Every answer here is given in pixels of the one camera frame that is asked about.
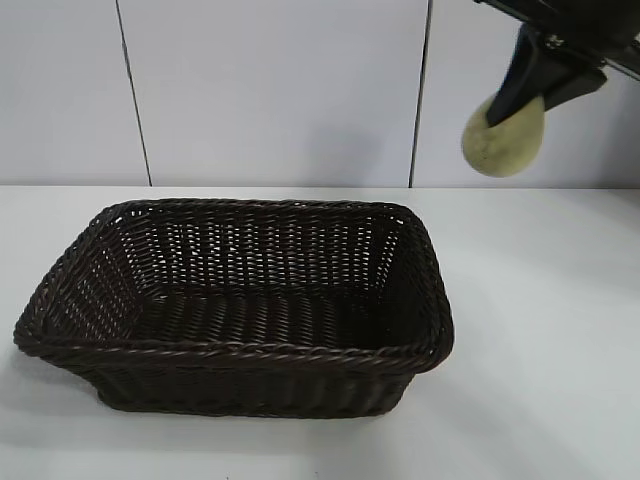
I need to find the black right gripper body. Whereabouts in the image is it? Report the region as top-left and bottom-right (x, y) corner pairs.
(474, 0), (640, 81)

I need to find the dark brown wicker basket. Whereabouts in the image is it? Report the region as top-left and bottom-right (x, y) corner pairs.
(12, 198), (456, 420)

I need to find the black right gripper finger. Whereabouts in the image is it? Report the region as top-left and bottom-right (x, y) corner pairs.
(487, 24), (609, 125)

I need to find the pale yellow egg yolk pastry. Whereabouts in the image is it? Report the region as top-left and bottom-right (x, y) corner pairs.
(462, 94), (547, 177)

